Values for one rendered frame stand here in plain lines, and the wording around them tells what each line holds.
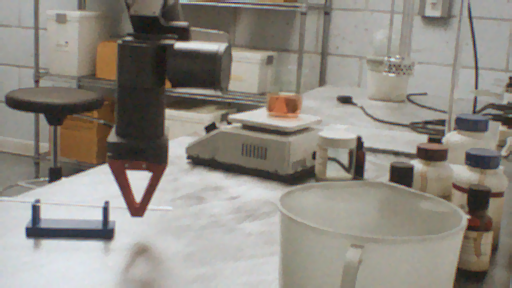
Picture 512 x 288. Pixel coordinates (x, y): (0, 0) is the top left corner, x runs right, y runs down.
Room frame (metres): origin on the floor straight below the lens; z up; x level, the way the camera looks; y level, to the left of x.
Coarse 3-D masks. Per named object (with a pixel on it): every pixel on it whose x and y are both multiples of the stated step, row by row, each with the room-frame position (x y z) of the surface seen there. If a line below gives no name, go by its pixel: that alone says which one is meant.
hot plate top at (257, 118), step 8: (248, 112) 1.21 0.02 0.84; (256, 112) 1.21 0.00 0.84; (264, 112) 1.21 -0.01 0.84; (232, 120) 1.15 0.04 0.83; (240, 120) 1.14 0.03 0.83; (248, 120) 1.14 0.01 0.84; (256, 120) 1.13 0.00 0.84; (264, 120) 1.14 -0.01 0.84; (272, 120) 1.14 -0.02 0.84; (280, 120) 1.15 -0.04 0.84; (288, 120) 1.15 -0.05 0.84; (296, 120) 1.15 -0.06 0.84; (304, 120) 1.16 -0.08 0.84; (312, 120) 1.16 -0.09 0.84; (320, 120) 1.18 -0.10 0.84; (272, 128) 1.11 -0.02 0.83; (280, 128) 1.10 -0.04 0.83; (288, 128) 1.10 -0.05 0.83; (296, 128) 1.11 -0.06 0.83
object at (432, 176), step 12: (420, 144) 0.91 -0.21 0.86; (432, 144) 0.92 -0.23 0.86; (420, 156) 0.90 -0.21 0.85; (432, 156) 0.89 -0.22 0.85; (444, 156) 0.89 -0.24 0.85; (420, 168) 0.89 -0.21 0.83; (432, 168) 0.88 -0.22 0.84; (444, 168) 0.89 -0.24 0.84; (420, 180) 0.88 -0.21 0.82; (432, 180) 0.88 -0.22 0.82; (444, 180) 0.88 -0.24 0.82; (432, 192) 0.88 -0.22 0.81; (444, 192) 0.88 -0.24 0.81
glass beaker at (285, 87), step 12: (276, 72) 1.15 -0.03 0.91; (288, 72) 1.15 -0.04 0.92; (300, 72) 1.16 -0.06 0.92; (276, 84) 1.15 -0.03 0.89; (288, 84) 1.15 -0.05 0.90; (300, 84) 1.16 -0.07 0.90; (276, 96) 1.15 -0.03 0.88; (288, 96) 1.15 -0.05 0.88; (300, 96) 1.16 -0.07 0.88; (276, 108) 1.15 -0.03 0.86; (288, 108) 1.15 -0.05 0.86; (300, 108) 1.17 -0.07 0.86
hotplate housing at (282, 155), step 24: (192, 144) 1.19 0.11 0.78; (216, 144) 1.16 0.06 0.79; (240, 144) 1.14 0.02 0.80; (264, 144) 1.11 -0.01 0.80; (288, 144) 1.10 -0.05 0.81; (312, 144) 1.16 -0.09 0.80; (240, 168) 1.14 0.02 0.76; (264, 168) 1.11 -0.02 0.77; (288, 168) 1.09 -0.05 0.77; (312, 168) 1.17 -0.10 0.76
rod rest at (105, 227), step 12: (36, 204) 0.80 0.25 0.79; (36, 216) 0.79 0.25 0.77; (108, 216) 0.82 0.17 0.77; (36, 228) 0.79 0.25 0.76; (48, 228) 0.79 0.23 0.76; (60, 228) 0.79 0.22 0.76; (72, 228) 0.80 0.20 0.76; (84, 228) 0.80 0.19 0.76; (96, 228) 0.80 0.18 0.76; (108, 228) 0.80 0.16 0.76
